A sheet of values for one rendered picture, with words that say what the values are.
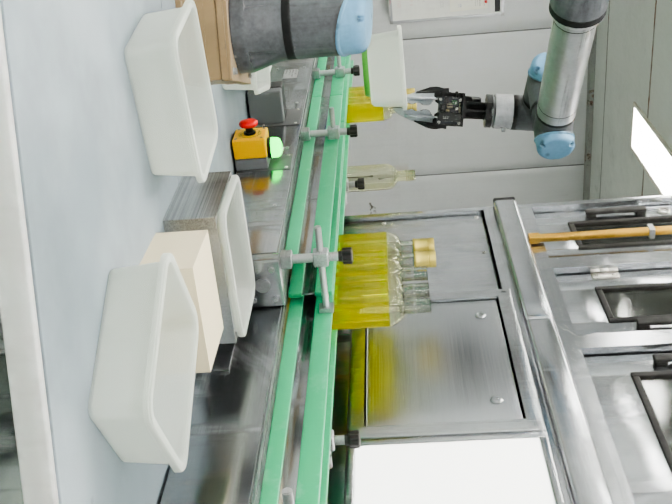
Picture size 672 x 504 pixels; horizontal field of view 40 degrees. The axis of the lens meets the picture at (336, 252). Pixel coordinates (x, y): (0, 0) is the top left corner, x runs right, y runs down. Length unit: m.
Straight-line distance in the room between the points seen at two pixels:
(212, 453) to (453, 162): 6.81
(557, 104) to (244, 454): 0.88
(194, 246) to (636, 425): 0.86
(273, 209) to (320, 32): 0.38
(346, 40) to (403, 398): 0.64
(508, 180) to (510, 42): 1.21
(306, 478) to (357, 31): 0.73
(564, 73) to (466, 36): 5.97
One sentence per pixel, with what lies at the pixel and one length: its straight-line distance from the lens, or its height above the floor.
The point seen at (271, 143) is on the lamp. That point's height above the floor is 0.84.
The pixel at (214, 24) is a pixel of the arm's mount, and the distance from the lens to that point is 1.58.
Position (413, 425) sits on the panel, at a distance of 1.63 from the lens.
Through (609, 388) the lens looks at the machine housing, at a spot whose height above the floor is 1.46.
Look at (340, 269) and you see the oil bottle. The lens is 1.80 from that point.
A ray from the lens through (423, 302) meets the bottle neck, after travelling 1.71.
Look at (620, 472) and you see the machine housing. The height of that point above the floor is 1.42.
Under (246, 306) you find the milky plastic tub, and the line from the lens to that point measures 1.53.
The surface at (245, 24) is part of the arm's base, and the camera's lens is 1.58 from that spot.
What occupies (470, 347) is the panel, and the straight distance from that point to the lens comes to 1.83.
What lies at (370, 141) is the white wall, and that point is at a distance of 7.93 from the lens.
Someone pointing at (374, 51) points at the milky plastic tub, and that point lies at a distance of 1.96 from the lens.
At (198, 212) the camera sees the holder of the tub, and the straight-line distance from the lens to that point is 1.38.
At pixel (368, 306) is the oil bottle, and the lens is 1.69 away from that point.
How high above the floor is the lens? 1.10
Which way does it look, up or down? 4 degrees down
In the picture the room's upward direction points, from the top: 86 degrees clockwise
